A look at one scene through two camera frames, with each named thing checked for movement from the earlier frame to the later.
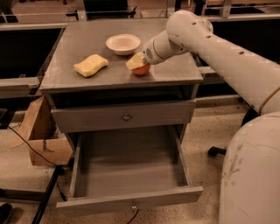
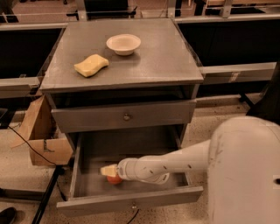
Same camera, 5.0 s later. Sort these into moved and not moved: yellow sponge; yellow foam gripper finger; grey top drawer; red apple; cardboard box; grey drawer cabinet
Moved: red apple; yellow foam gripper finger
Not moved: grey top drawer; grey drawer cabinet; yellow sponge; cardboard box
